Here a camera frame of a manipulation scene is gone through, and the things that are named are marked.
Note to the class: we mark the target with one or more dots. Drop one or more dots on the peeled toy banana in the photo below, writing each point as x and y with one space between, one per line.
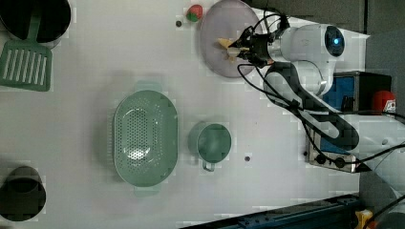
226 44

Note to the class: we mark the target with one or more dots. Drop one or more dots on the red toy strawberry near plate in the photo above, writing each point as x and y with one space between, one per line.
194 13

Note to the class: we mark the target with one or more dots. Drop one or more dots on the blue metal frame rail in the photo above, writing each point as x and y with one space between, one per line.
329 213

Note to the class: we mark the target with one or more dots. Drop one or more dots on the toy kitchen stove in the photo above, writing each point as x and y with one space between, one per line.
350 91

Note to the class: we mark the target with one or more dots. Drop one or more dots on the green measuring cup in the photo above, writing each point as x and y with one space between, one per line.
211 142

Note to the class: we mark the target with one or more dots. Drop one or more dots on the red emergency stop button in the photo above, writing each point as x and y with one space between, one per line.
383 101

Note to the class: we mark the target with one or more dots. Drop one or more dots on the dark cylindrical container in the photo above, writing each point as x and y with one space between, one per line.
23 195

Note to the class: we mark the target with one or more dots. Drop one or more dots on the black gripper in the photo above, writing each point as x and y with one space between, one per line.
257 45

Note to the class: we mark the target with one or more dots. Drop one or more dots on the green colander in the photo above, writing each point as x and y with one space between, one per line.
146 138

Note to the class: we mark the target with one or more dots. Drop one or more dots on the grey round plate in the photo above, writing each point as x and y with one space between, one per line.
226 19

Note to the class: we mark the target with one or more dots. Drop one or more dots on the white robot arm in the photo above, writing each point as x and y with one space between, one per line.
301 63

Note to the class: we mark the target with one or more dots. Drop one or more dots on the green slotted spatula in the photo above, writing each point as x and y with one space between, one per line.
25 64

